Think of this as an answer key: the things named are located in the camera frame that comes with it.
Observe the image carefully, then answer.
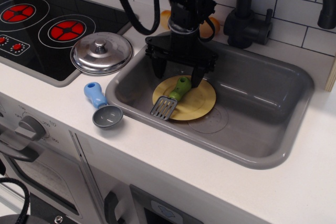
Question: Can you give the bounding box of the black toy stove top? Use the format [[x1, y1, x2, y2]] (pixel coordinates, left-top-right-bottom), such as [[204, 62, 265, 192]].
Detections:
[[1, 0, 131, 87]]

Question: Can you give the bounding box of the grey oven door handle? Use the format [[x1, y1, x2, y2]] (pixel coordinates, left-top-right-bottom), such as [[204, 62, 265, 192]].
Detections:
[[1, 130, 40, 162]]

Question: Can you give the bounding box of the dark cabinet door handle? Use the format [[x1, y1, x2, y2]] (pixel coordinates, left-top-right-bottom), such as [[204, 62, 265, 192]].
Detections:
[[104, 191, 125, 224]]

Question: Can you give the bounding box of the black cable lower left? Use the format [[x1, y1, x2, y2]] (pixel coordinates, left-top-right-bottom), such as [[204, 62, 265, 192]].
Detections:
[[0, 177, 31, 224]]

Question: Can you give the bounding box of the blue handled grey scoop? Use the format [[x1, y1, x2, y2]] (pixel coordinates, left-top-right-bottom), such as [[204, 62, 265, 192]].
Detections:
[[83, 82, 123, 130]]

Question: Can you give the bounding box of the yellow plate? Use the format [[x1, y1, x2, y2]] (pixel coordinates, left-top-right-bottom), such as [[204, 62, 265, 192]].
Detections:
[[152, 76, 216, 121]]

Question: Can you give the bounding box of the green handled grey spatula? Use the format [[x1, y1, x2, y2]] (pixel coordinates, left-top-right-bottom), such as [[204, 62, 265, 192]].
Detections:
[[150, 76, 192, 121]]

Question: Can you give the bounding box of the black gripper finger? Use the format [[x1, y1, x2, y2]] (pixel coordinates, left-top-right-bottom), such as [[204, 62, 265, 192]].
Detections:
[[191, 66, 206, 88], [152, 57, 167, 79]]

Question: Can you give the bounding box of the grey plastic sink basin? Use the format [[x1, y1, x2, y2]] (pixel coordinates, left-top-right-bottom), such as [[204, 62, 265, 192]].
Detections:
[[105, 41, 314, 169]]

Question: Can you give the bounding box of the orange toy bread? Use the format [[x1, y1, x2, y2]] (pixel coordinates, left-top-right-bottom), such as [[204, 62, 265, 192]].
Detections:
[[160, 10, 220, 38]]

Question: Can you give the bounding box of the grey oven knob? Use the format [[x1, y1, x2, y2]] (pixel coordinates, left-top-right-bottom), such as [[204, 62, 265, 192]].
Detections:
[[14, 116, 46, 141]]

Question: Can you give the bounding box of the black braided cable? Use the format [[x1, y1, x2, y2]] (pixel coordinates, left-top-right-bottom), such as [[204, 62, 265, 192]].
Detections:
[[111, 0, 161, 35]]

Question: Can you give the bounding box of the shiny metal pot lid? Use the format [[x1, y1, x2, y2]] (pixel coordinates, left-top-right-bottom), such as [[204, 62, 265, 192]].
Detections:
[[70, 32, 133, 75]]

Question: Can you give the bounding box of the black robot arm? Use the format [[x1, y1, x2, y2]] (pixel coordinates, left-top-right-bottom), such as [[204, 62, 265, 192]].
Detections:
[[145, 0, 218, 88]]

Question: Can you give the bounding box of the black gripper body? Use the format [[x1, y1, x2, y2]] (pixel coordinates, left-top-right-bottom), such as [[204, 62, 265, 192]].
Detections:
[[145, 31, 218, 72]]

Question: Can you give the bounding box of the black faucet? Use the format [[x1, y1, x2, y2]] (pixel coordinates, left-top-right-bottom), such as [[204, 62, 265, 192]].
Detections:
[[224, 0, 335, 49]]

